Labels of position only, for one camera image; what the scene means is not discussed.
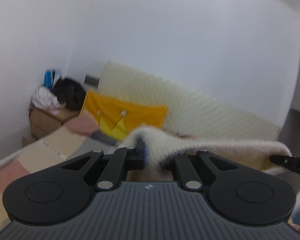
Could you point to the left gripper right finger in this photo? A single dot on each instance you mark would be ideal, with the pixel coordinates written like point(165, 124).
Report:
point(183, 172)

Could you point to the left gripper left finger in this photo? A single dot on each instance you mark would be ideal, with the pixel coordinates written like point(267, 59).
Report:
point(117, 165)

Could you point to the cream striped knit sweater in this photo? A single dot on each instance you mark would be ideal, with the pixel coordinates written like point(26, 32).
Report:
point(162, 146)

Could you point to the black clothing pile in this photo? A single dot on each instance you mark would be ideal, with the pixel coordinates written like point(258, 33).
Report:
point(69, 93)

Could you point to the white crumpled clothing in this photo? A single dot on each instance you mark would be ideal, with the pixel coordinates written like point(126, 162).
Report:
point(44, 99)

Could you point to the yellow crown cushion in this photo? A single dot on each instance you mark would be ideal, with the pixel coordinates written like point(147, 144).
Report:
point(117, 118)

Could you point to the patchwork colour block duvet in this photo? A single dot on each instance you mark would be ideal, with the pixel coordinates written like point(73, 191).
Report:
point(76, 137)

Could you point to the cream quilted headboard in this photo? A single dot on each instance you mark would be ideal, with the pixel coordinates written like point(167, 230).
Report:
point(189, 112)

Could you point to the blue plastic bag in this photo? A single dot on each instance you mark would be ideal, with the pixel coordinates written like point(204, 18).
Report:
point(51, 77)

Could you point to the grey wall switch plate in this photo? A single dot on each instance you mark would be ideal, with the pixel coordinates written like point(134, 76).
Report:
point(91, 80)

